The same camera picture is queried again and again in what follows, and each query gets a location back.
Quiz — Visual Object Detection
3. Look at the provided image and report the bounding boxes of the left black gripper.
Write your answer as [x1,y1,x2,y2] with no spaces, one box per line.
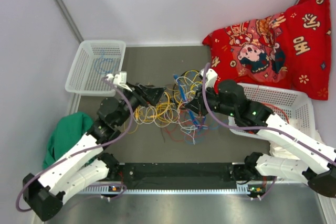
[116,82,167,127]

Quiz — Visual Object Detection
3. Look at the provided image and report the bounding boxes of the black cable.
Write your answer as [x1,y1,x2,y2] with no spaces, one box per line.
[173,69,200,80]

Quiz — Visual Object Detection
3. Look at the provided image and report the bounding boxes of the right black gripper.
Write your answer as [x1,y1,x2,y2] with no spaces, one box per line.
[185,84,236,118]

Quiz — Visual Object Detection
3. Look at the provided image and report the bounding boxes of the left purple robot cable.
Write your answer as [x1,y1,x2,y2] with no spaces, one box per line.
[15,76,134,212]

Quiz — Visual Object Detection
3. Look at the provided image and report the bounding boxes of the grey corner post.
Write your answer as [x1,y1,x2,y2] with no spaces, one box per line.
[54,0,84,44]

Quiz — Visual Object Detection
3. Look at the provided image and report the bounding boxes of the left white plastic basket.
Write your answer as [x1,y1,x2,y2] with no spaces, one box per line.
[65,39,126,97]

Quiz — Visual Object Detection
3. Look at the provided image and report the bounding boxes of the white plastic basket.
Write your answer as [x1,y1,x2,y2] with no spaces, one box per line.
[240,83,316,138]
[65,39,126,97]

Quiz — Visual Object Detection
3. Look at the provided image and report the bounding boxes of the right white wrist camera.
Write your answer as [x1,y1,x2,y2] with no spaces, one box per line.
[198,68,218,93]

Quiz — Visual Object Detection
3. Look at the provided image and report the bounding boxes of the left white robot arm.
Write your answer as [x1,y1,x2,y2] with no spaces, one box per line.
[19,83,165,221]

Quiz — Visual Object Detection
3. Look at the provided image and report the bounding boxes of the right white plastic basket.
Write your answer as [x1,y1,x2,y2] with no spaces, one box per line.
[240,83,316,138]

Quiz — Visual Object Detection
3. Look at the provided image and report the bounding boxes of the green cloth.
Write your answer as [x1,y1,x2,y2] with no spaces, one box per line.
[43,112,93,169]

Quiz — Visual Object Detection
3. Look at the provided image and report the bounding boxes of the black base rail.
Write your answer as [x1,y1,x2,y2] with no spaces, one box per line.
[98,163,268,196]

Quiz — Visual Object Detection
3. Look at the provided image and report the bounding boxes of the orange cable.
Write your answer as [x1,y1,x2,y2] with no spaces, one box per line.
[267,103,290,124]

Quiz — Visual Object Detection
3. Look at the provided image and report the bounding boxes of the white cable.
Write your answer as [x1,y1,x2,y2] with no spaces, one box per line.
[133,76,211,145]

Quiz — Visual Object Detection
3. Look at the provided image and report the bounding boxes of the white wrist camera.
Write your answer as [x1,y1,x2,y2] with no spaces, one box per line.
[198,68,218,93]
[102,71,131,91]

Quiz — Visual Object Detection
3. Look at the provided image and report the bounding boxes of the thin light blue cable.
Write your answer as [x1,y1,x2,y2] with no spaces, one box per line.
[93,48,118,75]

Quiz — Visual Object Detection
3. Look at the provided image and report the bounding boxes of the red printed pillow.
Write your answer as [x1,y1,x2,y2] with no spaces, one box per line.
[203,0,332,100]

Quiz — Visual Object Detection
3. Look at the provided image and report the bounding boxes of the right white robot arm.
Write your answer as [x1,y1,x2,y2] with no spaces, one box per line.
[186,80,335,198]

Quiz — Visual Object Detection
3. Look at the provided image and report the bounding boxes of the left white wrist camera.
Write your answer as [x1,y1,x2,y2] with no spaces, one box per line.
[102,71,131,91]

